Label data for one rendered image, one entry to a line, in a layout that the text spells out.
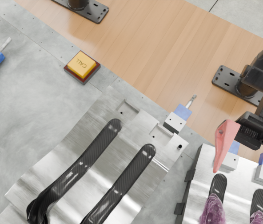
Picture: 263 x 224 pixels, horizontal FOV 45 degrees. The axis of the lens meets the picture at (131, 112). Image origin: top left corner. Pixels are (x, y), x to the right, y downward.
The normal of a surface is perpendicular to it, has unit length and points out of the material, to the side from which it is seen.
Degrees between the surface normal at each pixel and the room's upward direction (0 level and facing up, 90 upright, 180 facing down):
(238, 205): 19
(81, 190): 28
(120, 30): 0
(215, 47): 0
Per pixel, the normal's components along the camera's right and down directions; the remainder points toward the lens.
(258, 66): -0.41, 0.54
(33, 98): 0.04, -0.33
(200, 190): 0.15, -0.61
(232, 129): -0.15, 0.00
